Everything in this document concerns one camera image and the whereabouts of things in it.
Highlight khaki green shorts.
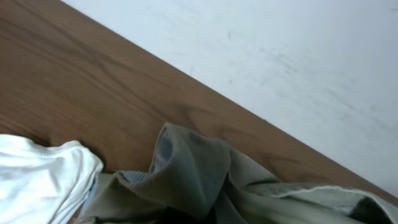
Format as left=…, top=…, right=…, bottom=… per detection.
left=77, top=123, right=397, bottom=223

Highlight folded white t-shirt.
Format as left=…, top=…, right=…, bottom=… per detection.
left=1, top=134, right=103, bottom=223

